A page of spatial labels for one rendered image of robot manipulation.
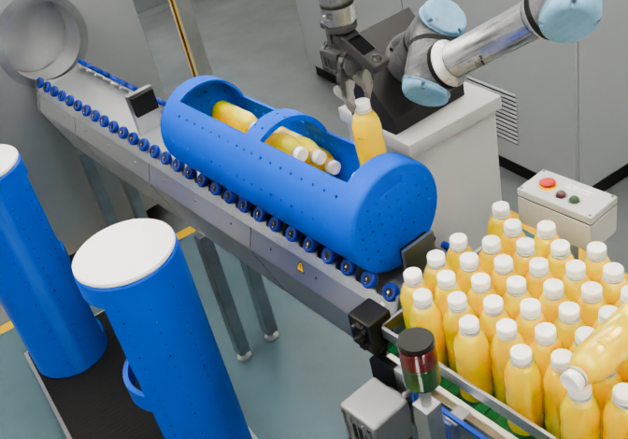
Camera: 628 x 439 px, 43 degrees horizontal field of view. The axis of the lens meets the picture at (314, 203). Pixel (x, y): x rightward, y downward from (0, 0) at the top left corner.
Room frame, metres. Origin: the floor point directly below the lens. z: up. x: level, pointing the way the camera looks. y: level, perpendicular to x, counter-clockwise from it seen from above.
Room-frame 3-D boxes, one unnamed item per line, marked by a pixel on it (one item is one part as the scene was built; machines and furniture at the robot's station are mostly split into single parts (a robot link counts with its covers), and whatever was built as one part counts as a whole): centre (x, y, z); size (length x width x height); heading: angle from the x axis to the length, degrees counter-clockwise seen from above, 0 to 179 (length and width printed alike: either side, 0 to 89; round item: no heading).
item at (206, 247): (2.31, 0.41, 0.31); 0.06 x 0.06 x 0.63; 32
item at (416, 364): (0.95, -0.11, 1.23); 0.06 x 0.06 x 0.04
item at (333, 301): (2.35, 0.35, 0.79); 2.17 x 0.29 x 0.34; 32
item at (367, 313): (1.32, -0.07, 0.95); 0.10 x 0.07 x 0.10; 122
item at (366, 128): (1.63, -0.16, 1.24); 0.07 x 0.07 x 0.19
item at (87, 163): (3.15, 0.93, 0.31); 0.06 x 0.06 x 0.63; 32
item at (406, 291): (1.30, -0.17, 0.99); 0.07 x 0.07 x 0.19
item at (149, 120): (2.59, 0.50, 1.00); 0.10 x 0.04 x 0.15; 122
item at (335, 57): (1.66, -0.14, 1.48); 0.09 x 0.08 x 0.12; 32
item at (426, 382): (0.95, -0.11, 1.18); 0.06 x 0.06 x 0.05
